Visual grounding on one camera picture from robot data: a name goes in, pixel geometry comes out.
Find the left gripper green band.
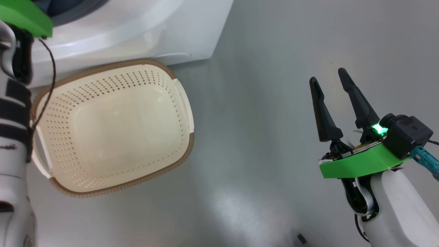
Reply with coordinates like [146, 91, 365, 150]
[0, 0, 53, 38]

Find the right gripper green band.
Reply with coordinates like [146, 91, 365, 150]
[309, 68, 411, 179]

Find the grey rubber door gasket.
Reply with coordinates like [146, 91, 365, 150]
[34, 0, 107, 27]

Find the white front-load washing machine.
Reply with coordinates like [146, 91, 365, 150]
[0, 0, 235, 89]

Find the cream perforated laundry basket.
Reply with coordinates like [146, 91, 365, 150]
[30, 58, 195, 199]

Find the round drain filter cover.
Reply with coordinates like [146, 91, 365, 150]
[161, 51, 192, 59]

